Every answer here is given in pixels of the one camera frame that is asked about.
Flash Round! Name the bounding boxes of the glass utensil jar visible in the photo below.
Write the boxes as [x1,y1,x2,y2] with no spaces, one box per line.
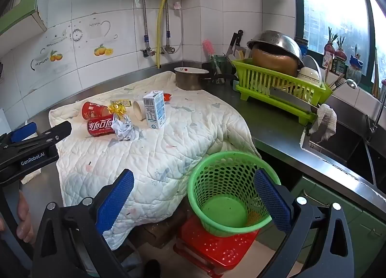
[210,55,233,77]

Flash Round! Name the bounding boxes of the green drip tray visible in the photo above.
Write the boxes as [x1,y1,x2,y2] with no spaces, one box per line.
[235,83,318,126]

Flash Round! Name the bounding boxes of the red plastic stool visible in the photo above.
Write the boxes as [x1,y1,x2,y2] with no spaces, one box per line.
[173,214,260,269]

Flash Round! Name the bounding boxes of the white bowl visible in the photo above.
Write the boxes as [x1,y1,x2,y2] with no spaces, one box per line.
[297,67,322,87]

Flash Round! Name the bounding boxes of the window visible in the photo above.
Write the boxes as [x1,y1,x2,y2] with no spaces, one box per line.
[294,0,386,91]

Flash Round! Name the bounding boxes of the brown cooking pot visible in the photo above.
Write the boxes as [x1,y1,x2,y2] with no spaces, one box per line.
[252,44,299,78]

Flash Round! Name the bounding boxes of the blue sprouting plant jar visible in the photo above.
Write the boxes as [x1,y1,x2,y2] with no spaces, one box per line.
[347,44,367,85]

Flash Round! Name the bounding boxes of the red paper cup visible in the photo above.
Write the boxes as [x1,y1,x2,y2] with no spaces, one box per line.
[82,101,110,120]

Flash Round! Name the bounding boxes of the white plate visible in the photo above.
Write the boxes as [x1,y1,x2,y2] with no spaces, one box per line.
[302,55,323,79]

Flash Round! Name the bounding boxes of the yellow gas hose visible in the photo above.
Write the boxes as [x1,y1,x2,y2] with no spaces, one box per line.
[156,0,169,69]

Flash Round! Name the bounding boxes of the white paper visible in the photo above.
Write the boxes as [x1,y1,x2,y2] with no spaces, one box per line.
[111,114,140,141]

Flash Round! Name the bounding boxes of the steel faucet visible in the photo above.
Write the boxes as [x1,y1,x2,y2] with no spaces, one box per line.
[366,80,386,134]

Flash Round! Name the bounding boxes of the person's left hand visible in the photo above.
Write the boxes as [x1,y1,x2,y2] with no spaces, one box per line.
[16,190,34,245]

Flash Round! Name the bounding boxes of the green plastic wastebasket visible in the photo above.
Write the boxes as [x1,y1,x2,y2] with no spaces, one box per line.
[187,151,282,238]

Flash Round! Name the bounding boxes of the steel ladle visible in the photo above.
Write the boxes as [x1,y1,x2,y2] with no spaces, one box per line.
[329,79,358,90]

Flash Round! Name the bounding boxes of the braided metal hose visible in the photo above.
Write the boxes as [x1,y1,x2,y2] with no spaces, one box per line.
[164,0,183,54]
[133,0,154,57]

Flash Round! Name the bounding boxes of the steel sink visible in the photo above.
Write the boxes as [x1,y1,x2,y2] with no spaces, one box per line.
[302,121,386,188]

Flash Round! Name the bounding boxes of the green base cabinet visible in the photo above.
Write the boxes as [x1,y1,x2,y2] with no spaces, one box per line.
[289,175,386,278]

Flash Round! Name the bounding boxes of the gold foil ribbon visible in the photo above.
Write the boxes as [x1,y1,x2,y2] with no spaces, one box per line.
[108,101,127,115]

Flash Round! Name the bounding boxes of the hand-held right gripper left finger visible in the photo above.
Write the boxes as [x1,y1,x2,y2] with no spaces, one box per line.
[32,169,135,278]

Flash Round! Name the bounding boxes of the red soda can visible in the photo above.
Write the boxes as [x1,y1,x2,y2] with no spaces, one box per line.
[87,115,117,137]

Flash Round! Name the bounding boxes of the green dish rack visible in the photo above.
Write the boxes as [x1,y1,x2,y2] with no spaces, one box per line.
[232,58,334,106]

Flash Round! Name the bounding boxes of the white quilted blanket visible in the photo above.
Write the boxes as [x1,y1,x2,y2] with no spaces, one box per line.
[48,71,263,251]

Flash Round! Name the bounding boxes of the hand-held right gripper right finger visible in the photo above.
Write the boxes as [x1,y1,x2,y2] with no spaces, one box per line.
[253,169,355,278]

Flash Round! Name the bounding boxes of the steel cleaver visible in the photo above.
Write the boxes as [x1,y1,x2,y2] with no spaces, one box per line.
[269,86,318,114]

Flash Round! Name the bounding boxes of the red sprouting plant jar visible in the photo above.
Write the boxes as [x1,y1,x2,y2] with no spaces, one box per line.
[333,36,349,75]
[323,27,337,70]

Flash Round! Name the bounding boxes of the steel colander bowl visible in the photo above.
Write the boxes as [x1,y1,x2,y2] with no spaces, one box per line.
[247,30,304,69]

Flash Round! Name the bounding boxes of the black handled knife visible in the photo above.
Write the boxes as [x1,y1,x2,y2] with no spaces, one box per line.
[226,30,243,57]

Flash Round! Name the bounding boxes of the white milk carton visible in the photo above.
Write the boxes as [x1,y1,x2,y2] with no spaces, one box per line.
[142,90,167,129]

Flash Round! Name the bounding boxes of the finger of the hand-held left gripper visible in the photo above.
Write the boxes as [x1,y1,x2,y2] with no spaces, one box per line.
[0,122,38,146]
[0,120,73,153]

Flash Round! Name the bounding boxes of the white dish cloth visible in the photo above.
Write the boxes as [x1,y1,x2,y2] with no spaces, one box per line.
[308,103,337,143]

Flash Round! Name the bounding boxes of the metal pot with handle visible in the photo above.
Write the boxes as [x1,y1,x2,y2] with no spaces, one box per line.
[174,67,239,91]

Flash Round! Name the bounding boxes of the white paper cup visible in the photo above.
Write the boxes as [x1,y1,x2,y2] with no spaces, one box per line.
[133,100,148,121]

